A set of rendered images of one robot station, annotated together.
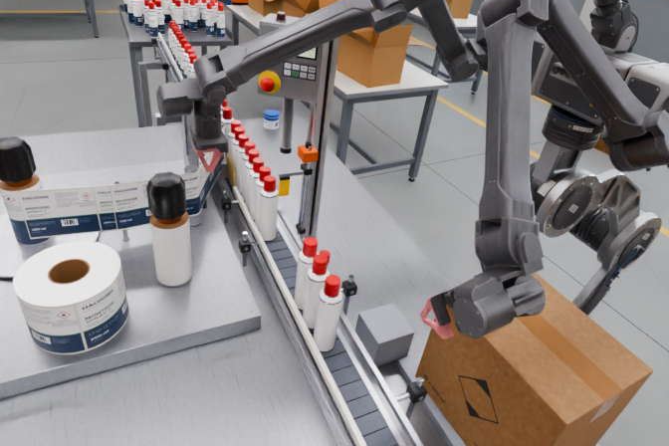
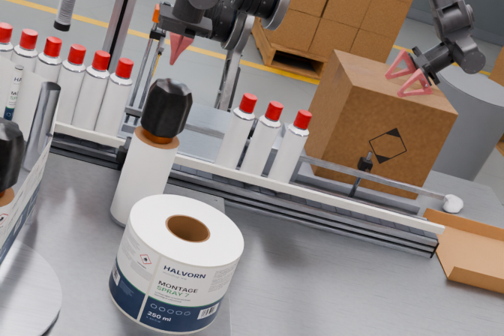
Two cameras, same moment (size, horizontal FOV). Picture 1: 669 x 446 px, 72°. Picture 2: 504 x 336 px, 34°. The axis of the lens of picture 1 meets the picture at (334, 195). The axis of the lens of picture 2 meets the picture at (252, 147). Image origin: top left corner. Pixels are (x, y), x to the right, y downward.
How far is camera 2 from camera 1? 1.68 m
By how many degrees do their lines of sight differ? 64
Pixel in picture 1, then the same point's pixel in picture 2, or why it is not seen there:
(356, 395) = not seen: hidden behind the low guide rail
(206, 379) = (262, 266)
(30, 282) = (194, 254)
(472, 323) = (476, 64)
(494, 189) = not seen: outside the picture
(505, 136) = not seen: outside the picture
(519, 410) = (424, 129)
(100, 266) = (190, 210)
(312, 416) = (322, 235)
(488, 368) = (398, 117)
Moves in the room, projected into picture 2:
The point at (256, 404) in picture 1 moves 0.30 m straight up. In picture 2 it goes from (300, 253) to (351, 139)
